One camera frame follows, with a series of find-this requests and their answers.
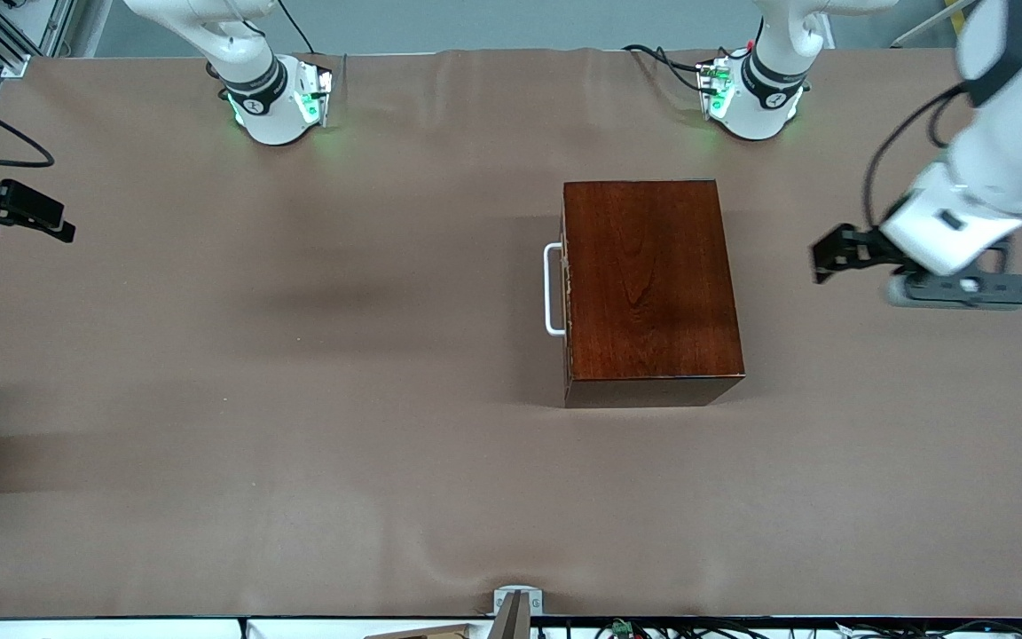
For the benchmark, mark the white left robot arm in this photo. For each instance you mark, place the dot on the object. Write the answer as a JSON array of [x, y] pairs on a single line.
[[1008, 151]]

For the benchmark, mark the dark red wooden cabinet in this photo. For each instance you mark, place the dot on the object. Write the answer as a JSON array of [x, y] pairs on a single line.
[[653, 284]]

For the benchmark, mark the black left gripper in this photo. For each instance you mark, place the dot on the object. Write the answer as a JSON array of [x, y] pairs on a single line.
[[866, 246]]

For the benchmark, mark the aluminium frame profile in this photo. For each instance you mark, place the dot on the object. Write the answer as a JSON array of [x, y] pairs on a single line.
[[5, 53]]

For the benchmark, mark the tan wooden board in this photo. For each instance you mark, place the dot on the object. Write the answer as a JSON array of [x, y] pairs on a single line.
[[440, 633]]

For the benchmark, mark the brown table cover cloth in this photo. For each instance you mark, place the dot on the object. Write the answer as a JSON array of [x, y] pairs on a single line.
[[298, 497]]

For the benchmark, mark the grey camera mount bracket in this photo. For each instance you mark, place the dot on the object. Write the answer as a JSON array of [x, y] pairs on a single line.
[[518, 612]]

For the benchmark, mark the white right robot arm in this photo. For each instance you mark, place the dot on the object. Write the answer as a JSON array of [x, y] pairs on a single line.
[[267, 120]]

